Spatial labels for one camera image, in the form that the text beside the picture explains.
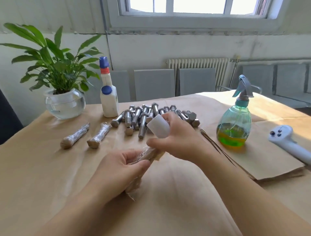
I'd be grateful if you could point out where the green spray bottle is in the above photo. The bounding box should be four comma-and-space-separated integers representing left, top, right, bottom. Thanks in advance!
216, 74, 255, 148

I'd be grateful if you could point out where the white handheld controller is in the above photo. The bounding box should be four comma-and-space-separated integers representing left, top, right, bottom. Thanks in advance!
268, 125, 311, 166

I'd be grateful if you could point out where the white cling film roll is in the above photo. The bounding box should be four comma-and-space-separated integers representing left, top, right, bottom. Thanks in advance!
146, 114, 172, 139

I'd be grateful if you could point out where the person's left hand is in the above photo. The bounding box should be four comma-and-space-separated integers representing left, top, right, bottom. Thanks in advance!
86, 149, 152, 207

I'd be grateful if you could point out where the person's right forearm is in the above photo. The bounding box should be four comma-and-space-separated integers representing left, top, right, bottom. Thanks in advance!
197, 148, 311, 236

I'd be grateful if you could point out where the round glass vase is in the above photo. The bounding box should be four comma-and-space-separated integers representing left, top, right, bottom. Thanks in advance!
45, 88, 86, 120

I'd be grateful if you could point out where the black trash bin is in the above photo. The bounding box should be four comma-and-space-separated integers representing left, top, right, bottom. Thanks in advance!
0, 90, 23, 146

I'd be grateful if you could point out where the white vertical blind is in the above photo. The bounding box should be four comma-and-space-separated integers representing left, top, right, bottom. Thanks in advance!
0, 0, 109, 34

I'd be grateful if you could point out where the pile of steel bolts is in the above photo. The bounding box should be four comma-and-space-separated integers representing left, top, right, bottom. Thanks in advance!
111, 102, 201, 140

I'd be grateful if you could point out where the white radiator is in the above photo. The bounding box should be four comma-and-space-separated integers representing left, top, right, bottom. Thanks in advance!
166, 57, 229, 91

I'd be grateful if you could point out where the person's right hand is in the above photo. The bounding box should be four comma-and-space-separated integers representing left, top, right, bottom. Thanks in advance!
146, 111, 214, 166

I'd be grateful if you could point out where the stack of brown paper sheets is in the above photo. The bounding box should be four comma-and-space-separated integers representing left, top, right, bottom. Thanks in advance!
199, 119, 308, 183

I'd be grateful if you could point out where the white framed window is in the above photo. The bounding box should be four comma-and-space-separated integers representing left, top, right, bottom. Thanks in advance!
104, 0, 287, 34

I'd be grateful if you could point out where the green leafy plant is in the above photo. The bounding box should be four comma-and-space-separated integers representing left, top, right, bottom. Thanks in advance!
0, 23, 104, 95

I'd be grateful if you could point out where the large brown paper table cover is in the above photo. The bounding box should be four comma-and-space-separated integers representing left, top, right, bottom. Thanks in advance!
0, 90, 311, 236

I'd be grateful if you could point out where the white glue bottle blue cap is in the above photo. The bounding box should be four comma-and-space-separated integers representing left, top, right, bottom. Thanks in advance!
99, 56, 119, 118

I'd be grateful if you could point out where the grey chair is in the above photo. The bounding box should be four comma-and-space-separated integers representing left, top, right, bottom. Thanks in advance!
85, 70, 129, 104
179, 67, 217, 96
133, 68, 176, 102
236, 64, 276, 96
272, 62, 311, 108

